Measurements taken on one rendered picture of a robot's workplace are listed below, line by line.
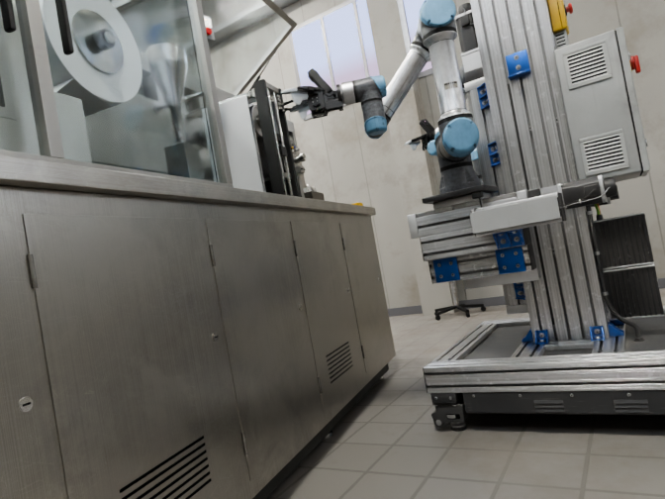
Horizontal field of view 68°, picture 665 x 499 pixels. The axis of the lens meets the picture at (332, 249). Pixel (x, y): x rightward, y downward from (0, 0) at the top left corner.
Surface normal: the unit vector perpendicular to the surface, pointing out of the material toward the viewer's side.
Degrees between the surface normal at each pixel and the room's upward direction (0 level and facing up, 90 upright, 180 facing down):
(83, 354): 90
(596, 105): 90
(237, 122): 90
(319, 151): 90
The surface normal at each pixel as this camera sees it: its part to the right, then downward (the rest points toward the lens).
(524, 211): -0.51, 0.07
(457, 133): -0.07, 0.12
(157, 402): 0.92, -0.17
